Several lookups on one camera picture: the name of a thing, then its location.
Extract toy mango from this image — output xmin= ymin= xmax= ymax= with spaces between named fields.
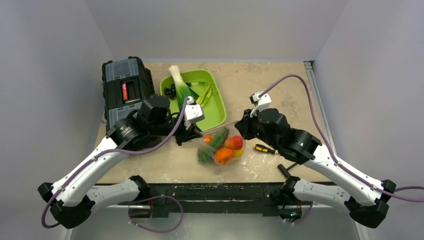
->
xmin=202 ymin=134 xmax=214 ymax=145

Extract green toy chili pepper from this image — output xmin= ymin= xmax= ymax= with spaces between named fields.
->
xmin=197 ymin=127 xmax=230 ymax=163

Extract red toy tomato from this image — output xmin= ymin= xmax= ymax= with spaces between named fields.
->
xmin=224 ymin=135 xmax=244 ymax=150

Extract yellow toy pear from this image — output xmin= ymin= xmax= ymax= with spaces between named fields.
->
xmin=233 ymin=149 xmax=244 ymax=159

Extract clear zip top bag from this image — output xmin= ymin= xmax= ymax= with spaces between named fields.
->
xmin=196 ymin=122 xmax=246 ymax=166

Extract orange toy tangerine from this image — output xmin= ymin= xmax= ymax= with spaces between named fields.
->
xmin=214 ymin=147 xmax=234 ymax=166

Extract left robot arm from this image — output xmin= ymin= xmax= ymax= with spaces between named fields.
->
xmin=37 ymin=94 xmax=205 ymax=229

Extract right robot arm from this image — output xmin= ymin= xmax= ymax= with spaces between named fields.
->
xmin=235 ymin=108 xmax=396 ymax=229

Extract yellow black screwdriver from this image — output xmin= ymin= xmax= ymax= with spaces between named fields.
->
xmin=254 ymin=144 xmax=278 ymax=155

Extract black toy grapes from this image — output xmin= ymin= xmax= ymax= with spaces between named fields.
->
xmin=163 ymin=82 xmax=196 ymax=100

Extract toy leek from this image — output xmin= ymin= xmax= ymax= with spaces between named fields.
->
xmin=168 ymin=65 xmax=199 ymax=110

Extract toy celery stalk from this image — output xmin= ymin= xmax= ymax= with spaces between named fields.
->
xmin=196 ymin=84 xmax=213 ymax=108

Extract black hammer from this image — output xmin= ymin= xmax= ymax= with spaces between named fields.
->
xmin=277 ymin=161 xmax=299 ymax=179

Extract black toolbox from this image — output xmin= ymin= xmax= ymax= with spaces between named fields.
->
xmin=101 ymin=56 xmax=155 ymax=131

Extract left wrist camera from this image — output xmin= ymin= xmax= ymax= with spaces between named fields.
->
xmin=183 ymin=96 xmax=205 ymax=130

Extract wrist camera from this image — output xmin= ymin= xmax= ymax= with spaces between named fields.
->
xmin=183 ymin=96 xmax=205 ymax=130
xmin=249 ymin=91 xmax=272 ymax=118

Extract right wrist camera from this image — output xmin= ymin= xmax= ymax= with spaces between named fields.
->
xmin=249 ymin=91 xmax=272 ymax=118

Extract aluminium frame rail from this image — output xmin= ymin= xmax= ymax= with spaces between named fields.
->
xmin=99 ymin=60 xmax=370 ymax=240

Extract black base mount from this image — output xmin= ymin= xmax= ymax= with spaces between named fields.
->
xmin=128 ymin=182 xmax=311 ymax=219

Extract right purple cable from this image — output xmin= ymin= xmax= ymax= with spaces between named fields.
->
xmin=258 ymin=74 xmax=424 ymax=226

